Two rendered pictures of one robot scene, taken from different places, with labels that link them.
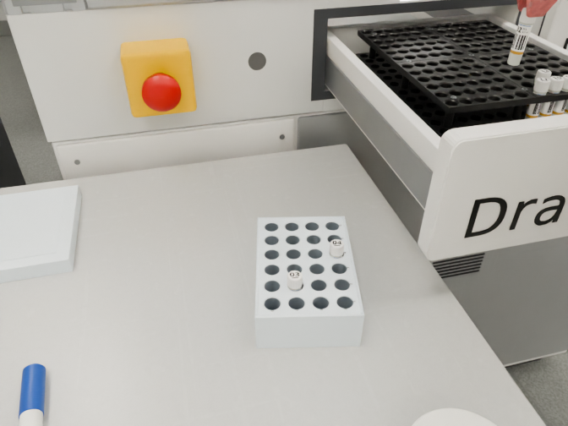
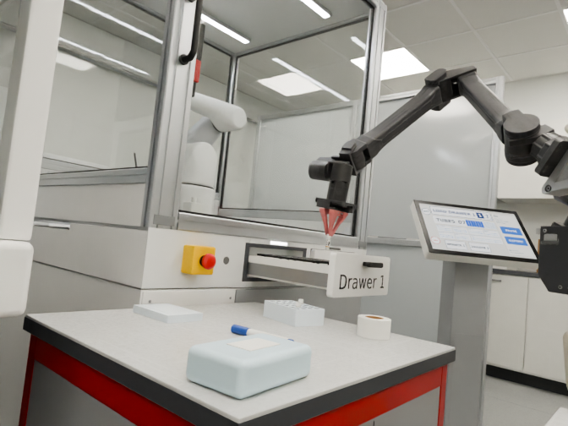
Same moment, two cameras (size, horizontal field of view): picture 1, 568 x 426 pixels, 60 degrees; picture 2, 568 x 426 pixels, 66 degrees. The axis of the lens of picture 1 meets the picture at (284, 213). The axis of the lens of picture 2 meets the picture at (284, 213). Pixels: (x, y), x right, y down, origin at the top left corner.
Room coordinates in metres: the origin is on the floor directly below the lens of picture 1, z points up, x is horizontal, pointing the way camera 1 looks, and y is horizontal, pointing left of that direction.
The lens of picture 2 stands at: (-0.51, 0.61, 0.94)
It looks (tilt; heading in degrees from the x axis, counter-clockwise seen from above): 4 degrees up; 325
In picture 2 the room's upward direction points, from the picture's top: 6 degrees clockwise
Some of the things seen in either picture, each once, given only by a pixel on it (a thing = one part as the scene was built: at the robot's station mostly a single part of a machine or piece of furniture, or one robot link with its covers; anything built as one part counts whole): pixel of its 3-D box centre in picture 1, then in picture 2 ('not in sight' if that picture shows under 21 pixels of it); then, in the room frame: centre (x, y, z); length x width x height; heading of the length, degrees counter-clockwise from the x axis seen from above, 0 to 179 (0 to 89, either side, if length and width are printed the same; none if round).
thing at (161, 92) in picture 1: (161, 90); (207, 261); (0.49, 0.13, 0.88); 0.04 x 0.03 x 0.04; 104
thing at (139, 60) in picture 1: (159, 79); (199, 259); (0.52, 0.14, 0.88); 0.07 x 0.05 x 0.07; 104
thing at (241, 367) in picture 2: not in sight; (252, 361); (-0.03, 0.30, 0.78); 0.15 x 0.10 x 0.04; 109
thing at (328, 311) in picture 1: (304, 276); (292, 312); (0.31, -0.02, 0.78); 0.12 x 0.08 x 0.04; 1
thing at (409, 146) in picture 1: (459, 84); (300, 270); (0.53, -0.20, 0.86); 0.40 x 0.26 x 0.06; 14
